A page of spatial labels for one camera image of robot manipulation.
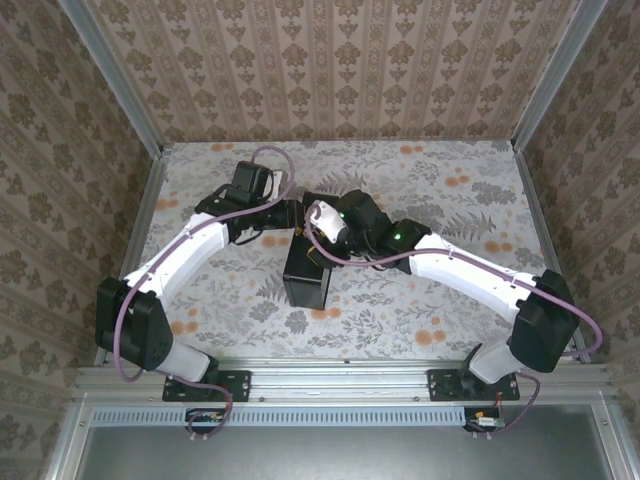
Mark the dark patterned box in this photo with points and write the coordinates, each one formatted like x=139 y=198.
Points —
x=305 y=292

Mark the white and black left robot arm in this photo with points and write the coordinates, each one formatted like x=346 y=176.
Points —
x=185 y=255

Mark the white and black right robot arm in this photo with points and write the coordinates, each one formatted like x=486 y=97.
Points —
x=465 y=270

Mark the floral patterned tablecloth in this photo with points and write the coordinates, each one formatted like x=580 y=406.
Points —
x=380 y=310

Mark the grey metal sheet panel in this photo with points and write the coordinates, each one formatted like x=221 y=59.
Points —
x=325 y=455

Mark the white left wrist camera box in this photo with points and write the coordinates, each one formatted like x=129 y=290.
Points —
x=278 y=183

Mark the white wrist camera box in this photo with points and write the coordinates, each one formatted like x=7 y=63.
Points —
x=278 y=183
x=327 y=217

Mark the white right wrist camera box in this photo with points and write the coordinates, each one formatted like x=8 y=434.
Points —
x=327 y=217

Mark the aluminium frame side rail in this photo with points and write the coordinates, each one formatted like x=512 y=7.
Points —
x=135 y=235
x=537 y=210

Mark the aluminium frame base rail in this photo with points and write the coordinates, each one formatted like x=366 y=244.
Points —
x=340 y=380

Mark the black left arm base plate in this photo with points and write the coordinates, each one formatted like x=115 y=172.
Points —
x=240 y=385

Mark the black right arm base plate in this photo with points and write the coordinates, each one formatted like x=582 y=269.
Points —
x=442 y=385

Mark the aluminium frame upright post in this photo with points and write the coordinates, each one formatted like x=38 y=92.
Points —
x=112 y=75
x=560 y=70

